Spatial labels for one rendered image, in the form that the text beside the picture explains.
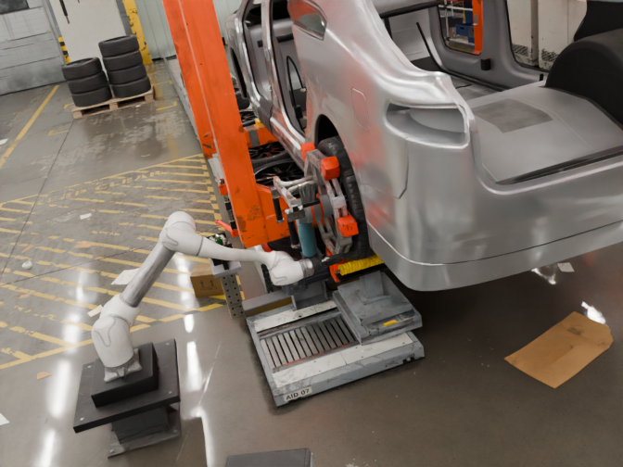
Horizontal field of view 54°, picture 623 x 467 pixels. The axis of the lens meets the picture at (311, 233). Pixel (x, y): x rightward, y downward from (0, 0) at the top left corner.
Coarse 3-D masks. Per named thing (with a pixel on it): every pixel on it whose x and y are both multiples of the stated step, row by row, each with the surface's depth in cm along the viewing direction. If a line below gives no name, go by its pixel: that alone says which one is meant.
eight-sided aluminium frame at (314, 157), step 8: (312, 152) 316; (320, 152) 313; (312, 160) 309; (304, 168) 335; (320, 168) 298; (328, 184) 295; (336, 184) 295; (328, 192) 295; (336, 200) 292; (344, 200) 292; (336, 208) 293; (344, 208) 294; (336, 216) 294; (344, 216) 296; (320, 224) 341; (328, 224) 341; (336, 224) 299; (320, 232) 343; (328, 232) 341; (328, 240) 334; (336, 240) 332; (344, 240) 301; (336, 248) 315; (344, 248) 316
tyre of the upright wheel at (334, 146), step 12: (324, 144) 310; (336, 144) 303; (336, 156) 297; (348, 156) 297; (348, 168) 292; (348, 180) 290; (348, 192) 292; (360, 204) 290; (360, 216) 291; (360, 228) 294; (360, 240) 299; (360, 252) 306; (372, 252) 310
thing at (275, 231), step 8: (264, 192) 357; (264, 200) 359; (272, 200) 360; (280, 200) 362; (264, 208) 361; (272, 208) 362; (264, 216) 363; (272, 216) 362; (272, 224) 364; (280, 224) 365; (296, 224) 368; (312, 224) 371; (272, 232) 366; (280, 232) 367; (288, 232) 369; (272, 240) 368
